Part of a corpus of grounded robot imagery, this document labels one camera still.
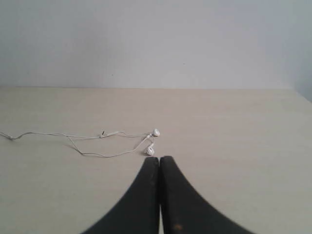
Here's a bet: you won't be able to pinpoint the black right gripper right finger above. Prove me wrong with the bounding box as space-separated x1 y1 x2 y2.
159 156 251 234

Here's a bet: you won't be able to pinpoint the white wired earphones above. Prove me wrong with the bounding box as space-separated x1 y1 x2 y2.
0 128 160 158

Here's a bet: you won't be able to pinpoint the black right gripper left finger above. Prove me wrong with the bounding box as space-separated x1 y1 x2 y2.
84 157 160 234

